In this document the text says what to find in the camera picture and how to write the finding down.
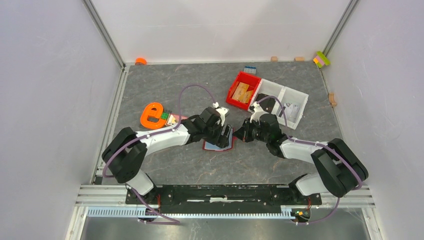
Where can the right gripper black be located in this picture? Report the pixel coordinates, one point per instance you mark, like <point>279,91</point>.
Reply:
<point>243,133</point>

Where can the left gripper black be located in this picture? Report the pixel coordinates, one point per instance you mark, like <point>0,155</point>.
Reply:
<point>221,141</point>

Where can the red leather card holder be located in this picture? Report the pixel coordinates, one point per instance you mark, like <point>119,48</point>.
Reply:
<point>211,147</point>

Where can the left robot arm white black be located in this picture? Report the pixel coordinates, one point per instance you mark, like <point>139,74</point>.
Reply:
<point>125,154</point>

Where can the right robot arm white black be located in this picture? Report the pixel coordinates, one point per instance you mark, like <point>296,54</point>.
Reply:
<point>339,170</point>

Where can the black cards in white bin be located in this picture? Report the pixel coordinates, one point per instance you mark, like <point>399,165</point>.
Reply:
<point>267,104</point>

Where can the silver cards in white bin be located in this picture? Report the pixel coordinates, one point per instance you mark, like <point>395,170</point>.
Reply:
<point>292,112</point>

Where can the red plastic bin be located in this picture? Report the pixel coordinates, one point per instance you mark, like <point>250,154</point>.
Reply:
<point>251,80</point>

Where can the white divided plastic bin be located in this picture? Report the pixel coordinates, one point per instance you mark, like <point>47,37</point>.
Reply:
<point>284,94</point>

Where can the green toy brick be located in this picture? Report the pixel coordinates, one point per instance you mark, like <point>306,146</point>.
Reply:
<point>164,116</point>

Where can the blue white small block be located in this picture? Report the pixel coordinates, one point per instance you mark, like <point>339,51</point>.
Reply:
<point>250,70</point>

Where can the wooden piece right edge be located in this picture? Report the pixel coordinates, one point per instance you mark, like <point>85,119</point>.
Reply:
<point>332,99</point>

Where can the colourful toy brick stack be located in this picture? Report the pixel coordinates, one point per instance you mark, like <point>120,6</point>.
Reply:
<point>321,60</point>

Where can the small orange cap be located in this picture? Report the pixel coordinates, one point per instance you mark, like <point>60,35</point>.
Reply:
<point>140,61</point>

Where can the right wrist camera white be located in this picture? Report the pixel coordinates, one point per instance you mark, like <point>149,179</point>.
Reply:
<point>257,112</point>

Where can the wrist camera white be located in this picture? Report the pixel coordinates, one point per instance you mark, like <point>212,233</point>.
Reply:
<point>257,112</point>
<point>222,111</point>

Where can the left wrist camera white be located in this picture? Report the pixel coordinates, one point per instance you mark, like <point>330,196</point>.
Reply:
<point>222,111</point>

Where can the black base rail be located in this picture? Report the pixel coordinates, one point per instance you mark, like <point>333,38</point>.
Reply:
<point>274,194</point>

